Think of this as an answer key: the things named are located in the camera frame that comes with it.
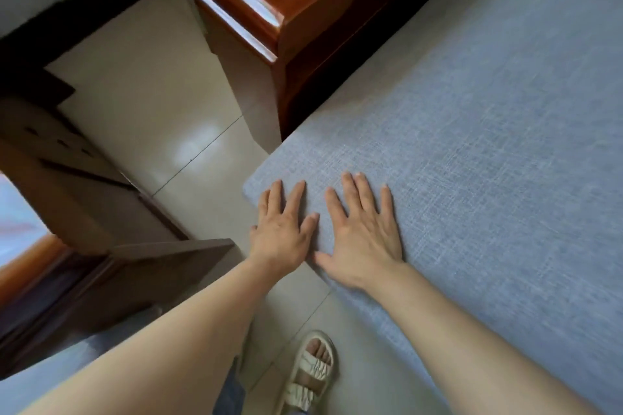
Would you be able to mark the person's right hand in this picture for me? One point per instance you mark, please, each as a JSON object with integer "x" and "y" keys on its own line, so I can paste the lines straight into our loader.
{"x": 365, "y": 249}

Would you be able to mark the person's left hand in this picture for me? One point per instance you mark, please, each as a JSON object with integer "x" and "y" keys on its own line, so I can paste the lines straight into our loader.
{"x": 282, "y": 239}

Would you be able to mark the grey cushion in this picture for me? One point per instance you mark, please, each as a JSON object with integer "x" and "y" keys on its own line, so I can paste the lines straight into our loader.
{"x": 462, "y": 113}

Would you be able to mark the person's left forearm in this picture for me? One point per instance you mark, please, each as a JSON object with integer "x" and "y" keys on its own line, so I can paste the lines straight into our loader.
{"x": 160, "y": 356}

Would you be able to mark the person's right forearm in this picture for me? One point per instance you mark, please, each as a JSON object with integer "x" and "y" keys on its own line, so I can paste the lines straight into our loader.
{"x": 477, "y": 356}

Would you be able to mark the white ruffled sandal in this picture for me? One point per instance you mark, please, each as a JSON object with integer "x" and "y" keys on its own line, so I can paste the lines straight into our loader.
{"x": 311, "y": 371}

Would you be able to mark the light purple trouser leg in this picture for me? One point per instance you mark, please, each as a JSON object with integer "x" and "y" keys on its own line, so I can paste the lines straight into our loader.
{"x": 231, "y": 395}

